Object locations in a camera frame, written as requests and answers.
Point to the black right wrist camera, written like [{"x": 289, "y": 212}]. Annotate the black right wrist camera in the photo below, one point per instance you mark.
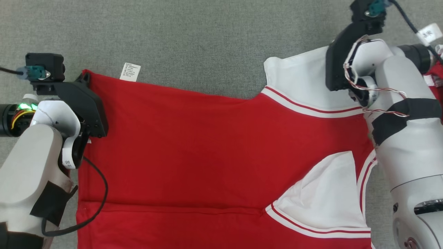
[{"x": 361, "y": 12}]

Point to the red shirt with white sleeves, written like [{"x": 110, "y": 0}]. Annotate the red shirt with white sleeves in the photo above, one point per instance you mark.
[{"x": 207, "y": 155}]

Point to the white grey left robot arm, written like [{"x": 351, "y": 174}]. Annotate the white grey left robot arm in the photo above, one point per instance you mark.
[{"x": 27, "y": 166}]

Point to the red shorts with white stripe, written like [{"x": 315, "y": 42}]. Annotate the red shorts with white stripe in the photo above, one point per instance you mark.
[{"x": 436, "y": 71}]

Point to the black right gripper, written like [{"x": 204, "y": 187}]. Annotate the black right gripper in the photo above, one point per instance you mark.
[{"x": 335, "y": 58}]

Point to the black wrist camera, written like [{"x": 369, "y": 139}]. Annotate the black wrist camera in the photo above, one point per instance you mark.
[
  {"x": 361, "y": 12},
  {"x": 48, "y": 60}
]

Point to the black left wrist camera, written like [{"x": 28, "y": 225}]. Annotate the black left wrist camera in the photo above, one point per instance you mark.
[{"x": 48, "y": 60}]

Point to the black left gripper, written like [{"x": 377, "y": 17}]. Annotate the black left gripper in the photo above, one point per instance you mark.
[{"x": 86, "y": 107}]

